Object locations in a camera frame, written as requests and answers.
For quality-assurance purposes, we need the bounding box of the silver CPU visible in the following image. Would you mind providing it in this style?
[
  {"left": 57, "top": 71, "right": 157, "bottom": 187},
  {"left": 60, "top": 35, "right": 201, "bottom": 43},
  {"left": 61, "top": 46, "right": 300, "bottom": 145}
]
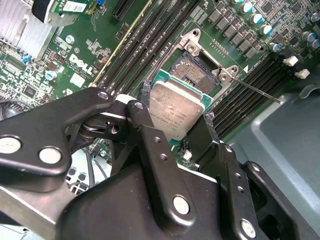
[{"left": 147, "top": 69, "right": 215, "bottom": 147}]

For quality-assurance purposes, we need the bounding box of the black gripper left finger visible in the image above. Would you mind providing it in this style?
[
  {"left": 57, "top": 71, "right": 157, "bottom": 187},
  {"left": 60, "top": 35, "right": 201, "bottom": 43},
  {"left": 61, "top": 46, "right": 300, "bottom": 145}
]
[{"left": 0, "top": 79, "right": 198, "bottom": 230}]

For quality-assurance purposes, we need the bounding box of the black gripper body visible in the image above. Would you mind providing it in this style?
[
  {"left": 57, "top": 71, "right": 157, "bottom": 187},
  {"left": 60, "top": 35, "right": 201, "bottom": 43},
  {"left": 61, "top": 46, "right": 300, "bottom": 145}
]
[{"left": 56, "top": 163, "right": 236, "bottom": 240}]

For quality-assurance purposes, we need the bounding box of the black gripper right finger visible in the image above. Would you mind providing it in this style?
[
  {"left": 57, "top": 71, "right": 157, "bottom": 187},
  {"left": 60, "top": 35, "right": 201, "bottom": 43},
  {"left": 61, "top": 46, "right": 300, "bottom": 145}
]
[{"left": 186, "top": 112, "right": 316, "bottom": 240}]

